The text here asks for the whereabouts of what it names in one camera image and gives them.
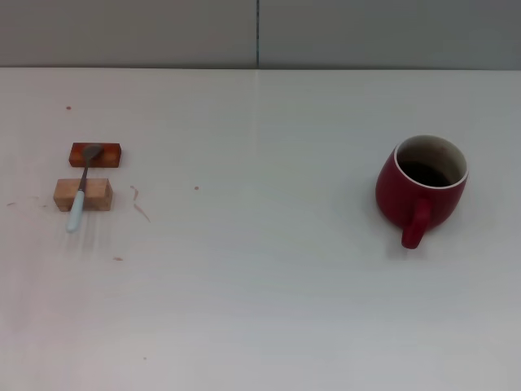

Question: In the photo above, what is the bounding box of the dark reddish wooden block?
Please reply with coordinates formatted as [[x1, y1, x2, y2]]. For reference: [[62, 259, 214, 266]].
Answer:
[[68, 142, 123, 169]]

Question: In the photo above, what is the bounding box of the dark coffee liquid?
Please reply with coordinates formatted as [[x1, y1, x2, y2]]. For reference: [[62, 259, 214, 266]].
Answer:
[[398, 160, 459, 188]]

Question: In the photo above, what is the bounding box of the light wooden block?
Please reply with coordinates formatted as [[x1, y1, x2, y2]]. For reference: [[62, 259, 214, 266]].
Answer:
[[52, 178, 114, 213]]

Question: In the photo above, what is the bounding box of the red ceramic cup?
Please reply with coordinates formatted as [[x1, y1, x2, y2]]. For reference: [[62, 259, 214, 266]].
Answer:
[[374, 134, 470, 250]]

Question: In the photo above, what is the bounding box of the blue handled metal spoon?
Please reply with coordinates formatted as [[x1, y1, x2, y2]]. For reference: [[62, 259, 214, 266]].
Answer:
[[66, 143, 104, 234]]

